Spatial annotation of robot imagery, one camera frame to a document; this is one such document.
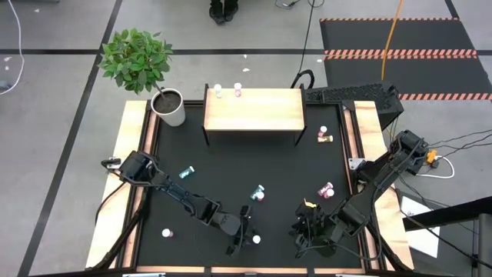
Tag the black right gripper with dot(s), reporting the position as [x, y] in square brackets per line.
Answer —
[315, 227]

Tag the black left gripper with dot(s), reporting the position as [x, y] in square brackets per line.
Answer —
[238, 231]

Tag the pink medicine bottle white cap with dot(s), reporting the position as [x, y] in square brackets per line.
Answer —
[166, 232]
[324, 189]
[238, 91]

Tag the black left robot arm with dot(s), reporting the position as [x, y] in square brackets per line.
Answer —
[180, 194]

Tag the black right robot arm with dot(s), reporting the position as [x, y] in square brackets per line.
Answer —
[378, 181]

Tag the white paper sheet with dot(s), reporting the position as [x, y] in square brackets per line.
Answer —
[423, 240]

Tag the wooden table side board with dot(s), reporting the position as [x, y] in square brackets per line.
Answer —
[365, 123]
[128, 119]

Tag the white round plant pot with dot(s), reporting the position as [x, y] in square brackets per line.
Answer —
[176, 117]

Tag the black perforated computer case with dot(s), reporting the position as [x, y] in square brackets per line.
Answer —
[353, 94]

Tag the orange power plug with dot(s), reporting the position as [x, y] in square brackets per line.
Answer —
[431, 155]

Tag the green leafy potted tree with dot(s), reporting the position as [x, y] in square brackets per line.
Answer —
[134, 61]

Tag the person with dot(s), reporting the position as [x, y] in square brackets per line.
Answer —
[217, 13]

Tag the black mat orange hazard stripes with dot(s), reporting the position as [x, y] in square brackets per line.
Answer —
[423, 36]

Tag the grey floor box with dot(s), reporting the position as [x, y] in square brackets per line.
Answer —
[4, 85]

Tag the silver mounting bracket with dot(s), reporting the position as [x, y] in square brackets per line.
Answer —
[112, 164]
[355, 163]

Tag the wooden shelf with black frame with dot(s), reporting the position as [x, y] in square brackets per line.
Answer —
[292, 115]

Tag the grey metal post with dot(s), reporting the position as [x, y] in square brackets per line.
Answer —
[485, 250]

